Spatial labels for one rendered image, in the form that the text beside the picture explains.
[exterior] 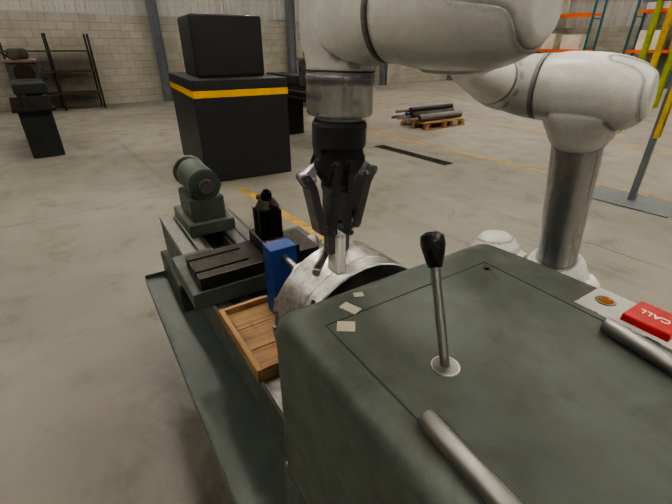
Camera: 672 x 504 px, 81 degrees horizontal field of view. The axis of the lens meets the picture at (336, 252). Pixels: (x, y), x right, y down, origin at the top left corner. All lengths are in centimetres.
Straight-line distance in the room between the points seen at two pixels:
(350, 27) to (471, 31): 14
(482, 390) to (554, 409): 8
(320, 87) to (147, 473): 182
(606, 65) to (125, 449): 217
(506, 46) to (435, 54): 6
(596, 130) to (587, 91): 8
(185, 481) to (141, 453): 27
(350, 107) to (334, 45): 7
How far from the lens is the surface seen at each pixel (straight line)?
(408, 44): 44
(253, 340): 114
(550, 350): 60
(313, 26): 52
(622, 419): 55
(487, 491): 41
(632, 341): 64
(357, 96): 52
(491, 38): 41
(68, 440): 235
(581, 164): 101
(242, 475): 129
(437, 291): 51
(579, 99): 92
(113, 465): 216
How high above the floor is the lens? 161
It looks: 28 degrees down
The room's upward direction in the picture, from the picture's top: straight up
